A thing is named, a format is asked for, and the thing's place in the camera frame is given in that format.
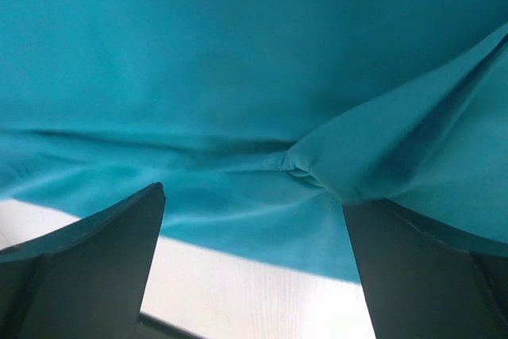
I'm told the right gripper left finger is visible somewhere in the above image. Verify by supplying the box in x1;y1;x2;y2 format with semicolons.
1;183;165;339

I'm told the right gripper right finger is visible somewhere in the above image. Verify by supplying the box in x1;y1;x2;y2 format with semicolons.
343;200;507;339

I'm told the teal t-shirt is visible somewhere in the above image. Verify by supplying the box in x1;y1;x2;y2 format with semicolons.
1;0;507;280

